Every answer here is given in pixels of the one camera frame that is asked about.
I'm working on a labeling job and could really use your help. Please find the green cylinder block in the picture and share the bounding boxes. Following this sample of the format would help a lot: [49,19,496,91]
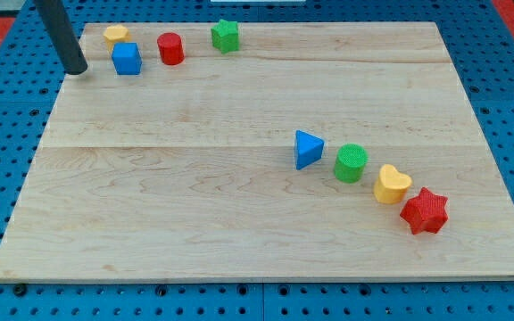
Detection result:
[334,144,369,184]

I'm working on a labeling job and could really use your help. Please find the yellow heart block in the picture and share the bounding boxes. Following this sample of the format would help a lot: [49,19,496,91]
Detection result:
[373,164,413,204]

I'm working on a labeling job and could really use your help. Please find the red star block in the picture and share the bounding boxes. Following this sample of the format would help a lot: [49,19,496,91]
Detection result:
[400,187,449,235]

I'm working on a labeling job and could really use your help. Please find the yellow hexagon block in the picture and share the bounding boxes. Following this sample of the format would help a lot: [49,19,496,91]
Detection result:
[103,24,131,54]

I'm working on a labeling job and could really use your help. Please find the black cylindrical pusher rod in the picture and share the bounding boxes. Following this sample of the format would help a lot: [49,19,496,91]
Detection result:
[33,0,88,75]

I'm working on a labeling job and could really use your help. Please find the light wooden board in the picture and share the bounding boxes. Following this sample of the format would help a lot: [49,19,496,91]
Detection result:
[0,22,514,284]

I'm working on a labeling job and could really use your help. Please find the red cylinder block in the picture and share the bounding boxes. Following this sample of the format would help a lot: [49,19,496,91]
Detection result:
[157,32,185,65]

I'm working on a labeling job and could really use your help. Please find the blue cube block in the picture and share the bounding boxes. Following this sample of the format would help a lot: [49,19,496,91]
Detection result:
[111,42,142,75]

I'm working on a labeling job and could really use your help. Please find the green star block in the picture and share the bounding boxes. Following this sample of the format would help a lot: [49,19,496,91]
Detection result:
[211,20,240,54]

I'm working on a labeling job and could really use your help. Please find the blue triangle block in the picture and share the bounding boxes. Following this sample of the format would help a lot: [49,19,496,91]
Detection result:
[294,130,324,170]

